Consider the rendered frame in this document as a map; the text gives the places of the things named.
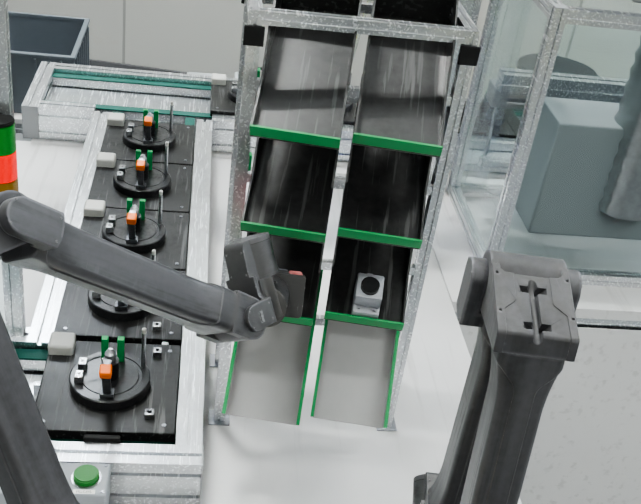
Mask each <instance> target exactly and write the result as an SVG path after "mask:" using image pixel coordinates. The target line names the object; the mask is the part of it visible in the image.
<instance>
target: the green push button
mask: <svg viewBox="0 0 641 504"><path fill-rule="evenodd" d="M73 480H74V482H75V483H76V484H77V485H79V486H82V487H88V486H92V485H94V484H95V483H96V482H97V481H98V480H99V470H98V468H97V467H95V466H93V465H89V464H86V465H81V466H79V467H77V468H76V469H75V470H74V473H73Z"/></svg>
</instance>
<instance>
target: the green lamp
mask: <svg viewBox="0 0 641 504"><path fill-rule="evenodd" d="M15 151H16V133H15V122H14V123H13V124H12V125H11V126H9V127H5V128H0V156H8V155H11V154H13V153H14V152H15Z"/></svg>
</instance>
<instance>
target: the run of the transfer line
mask: <svg viewBox="0 0 641 504"><path fill-rule="evenodd" d="M211 78H212V76H204V75H193V74H181V73H170V72H158V71H146V70H135V69H123V68H111V67H100V66H88V65H77V64H65V63H56V62H45V61H41V64H40V66H39V68H38V70H37V72H36V74H35V77H34V79H33V81H32V83H31V85H30V87H29V90H28V92H27V94H26V96H25V98H24V101H23V103H22V105H21V110H22V130H23V138H32V139H50V140H63V141H76V142H85V140H86V136H87V133H88V129H89V126H90V123H91V121H93V122H98V124H100V123H101V122H105V123H107V116H108V113H109V112H112V113H124V114H125V120H132V121H143V110H144V109H148V113H149V112H151V113H152V114H153V116H154V109H156V110H159V117H158V123H170V102H171V101H173V102H174V104H173V124H183V125H195V134H196V130H202V132H205V130H208V131H212V144H211V152H224V153H232V144H233V132H234V120H235V116H233V115H221V114H212V116H210V102H211ZM353 127H354V125H345V124H343V129H342V136H341V142H340V148H339V155H338V161H344V162H348V160H349V154H350V147H351V141H352V134H353Z"/></svg>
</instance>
